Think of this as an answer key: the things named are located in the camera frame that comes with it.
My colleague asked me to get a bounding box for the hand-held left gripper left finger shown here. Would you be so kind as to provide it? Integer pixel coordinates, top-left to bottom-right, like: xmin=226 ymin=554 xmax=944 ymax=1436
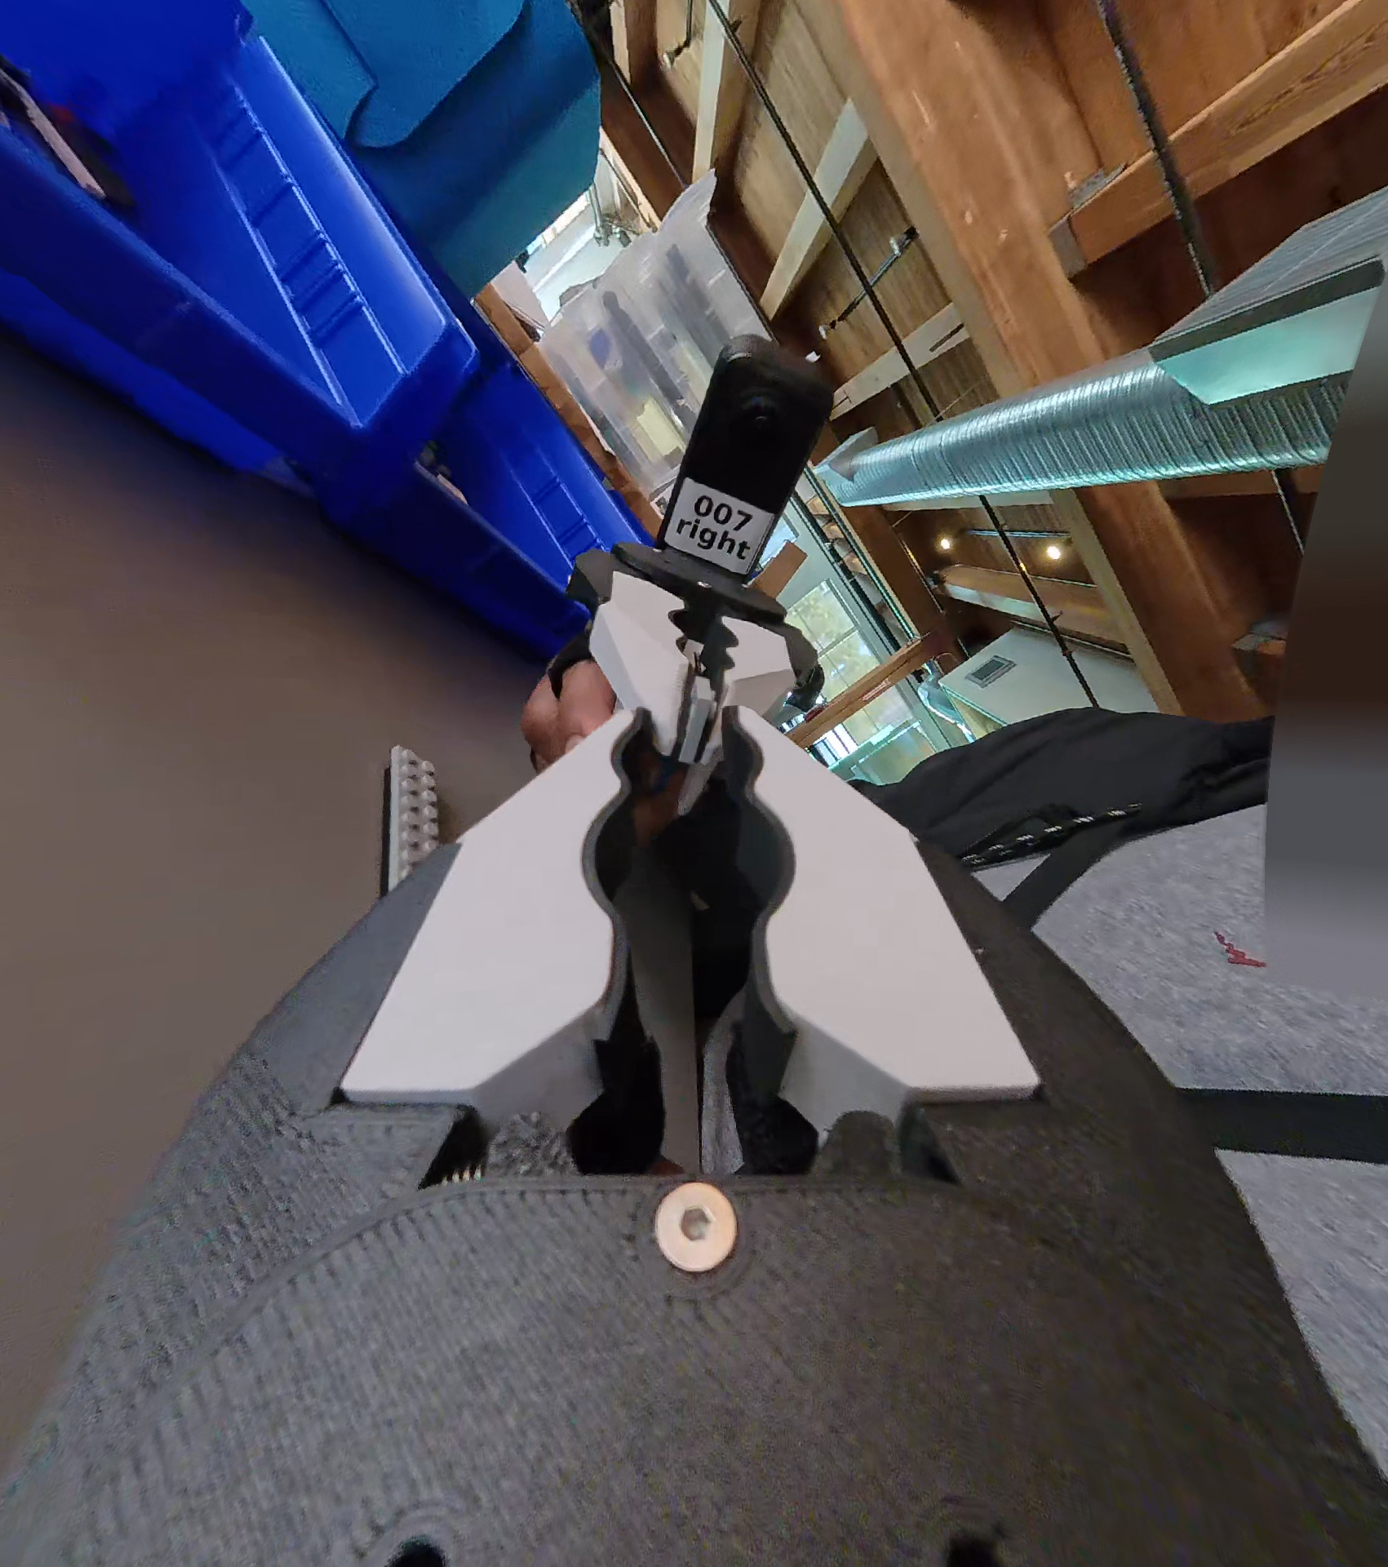
xmin=340 ymin=709 xmax=655 ymax=1121

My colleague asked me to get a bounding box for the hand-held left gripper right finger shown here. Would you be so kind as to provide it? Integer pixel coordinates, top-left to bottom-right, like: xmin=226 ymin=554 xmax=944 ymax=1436
xmin=716 ymin=705 xmax=1041 ymax=1126

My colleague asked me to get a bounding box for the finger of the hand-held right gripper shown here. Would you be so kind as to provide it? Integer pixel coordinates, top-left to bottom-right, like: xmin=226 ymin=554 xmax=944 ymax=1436
xmin=591 ymin=573 xmax=700 ymax=737
xmin=706 ymin=631 xmax=803 ymax=722

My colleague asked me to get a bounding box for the small grey toy brick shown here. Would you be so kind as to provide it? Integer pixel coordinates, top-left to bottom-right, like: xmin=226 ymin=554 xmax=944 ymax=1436
xmin=668 ymin=667 xmax=724 ymax=817

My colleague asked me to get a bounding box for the grey plate with red bricks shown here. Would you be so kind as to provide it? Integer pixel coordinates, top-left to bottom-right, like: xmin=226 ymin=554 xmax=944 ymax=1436
xmin=380 ymin=744 xmax=441 ymax=896

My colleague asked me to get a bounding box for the blue plastic bin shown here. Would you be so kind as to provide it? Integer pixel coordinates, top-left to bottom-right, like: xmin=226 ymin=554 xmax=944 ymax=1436
xmin=353 ymin=355 xmax=664 ymax=655
xmin=0 ymin=0 xmax=482 ymax=484

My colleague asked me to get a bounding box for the pile of toy bricks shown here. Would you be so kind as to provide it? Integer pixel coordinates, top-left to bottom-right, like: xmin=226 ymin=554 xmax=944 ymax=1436
xmin=0 ymin=17 xmax=135 ymax=211

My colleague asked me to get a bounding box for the person's right forearm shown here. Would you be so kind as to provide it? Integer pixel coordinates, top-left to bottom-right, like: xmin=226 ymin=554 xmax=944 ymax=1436
xmin=645 ymin=783 xmax=794 ymax=1020

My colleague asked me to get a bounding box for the person's right hand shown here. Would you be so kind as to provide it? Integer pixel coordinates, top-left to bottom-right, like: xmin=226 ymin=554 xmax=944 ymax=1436
xmin=524 ymin=660 xmax=626 ymax=772

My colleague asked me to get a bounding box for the wooden workbench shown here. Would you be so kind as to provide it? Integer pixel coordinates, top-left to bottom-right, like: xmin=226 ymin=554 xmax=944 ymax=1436
xmin=791 ymin=635 xmax=955 ymax=753

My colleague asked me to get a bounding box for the clear plastic storage container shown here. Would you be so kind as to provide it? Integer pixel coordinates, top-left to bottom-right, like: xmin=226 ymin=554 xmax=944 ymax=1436
xmin=547 ymin=172 xmax=797 ymax=518

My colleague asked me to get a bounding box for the person's black hoodie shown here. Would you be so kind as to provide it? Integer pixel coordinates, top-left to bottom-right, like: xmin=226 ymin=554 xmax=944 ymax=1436
xmin=865 ymin=709 xmax=1279 ymax=873

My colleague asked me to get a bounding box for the light blue felt bag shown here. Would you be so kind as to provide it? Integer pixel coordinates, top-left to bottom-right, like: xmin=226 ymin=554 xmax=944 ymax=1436
xmin=242 ymin=0 xmax=604 ymax=296

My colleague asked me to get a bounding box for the grey threaded rod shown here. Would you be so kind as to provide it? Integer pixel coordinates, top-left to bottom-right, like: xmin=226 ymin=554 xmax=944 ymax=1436
xmin=1105 ymin=0 xmax=1307 ymax=552

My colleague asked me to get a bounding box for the black hanging cable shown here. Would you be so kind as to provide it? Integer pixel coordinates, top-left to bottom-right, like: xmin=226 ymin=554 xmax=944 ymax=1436
xmin=706 ymin=0 xmax=1141 ymax=711

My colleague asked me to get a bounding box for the black white drawstring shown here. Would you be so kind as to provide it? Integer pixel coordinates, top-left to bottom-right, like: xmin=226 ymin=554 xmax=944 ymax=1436
xmin=964 ymin=801 xmax=1141 ymax=864

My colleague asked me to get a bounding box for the silver ventilation duct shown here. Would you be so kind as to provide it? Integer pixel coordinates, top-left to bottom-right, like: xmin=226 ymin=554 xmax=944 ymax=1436
xmin=817 ymin=172 xmax=1388 ymax=512

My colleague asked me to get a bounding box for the wooden wall structure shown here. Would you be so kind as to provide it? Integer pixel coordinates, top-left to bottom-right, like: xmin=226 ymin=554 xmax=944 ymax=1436
xmin=595 ymin=0 xmax=1388 ymax=722

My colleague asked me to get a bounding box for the black strap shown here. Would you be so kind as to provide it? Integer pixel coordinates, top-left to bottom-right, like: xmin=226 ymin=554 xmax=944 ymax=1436
xmin=1003 ymin=841 xmax=1388 ymax=1160

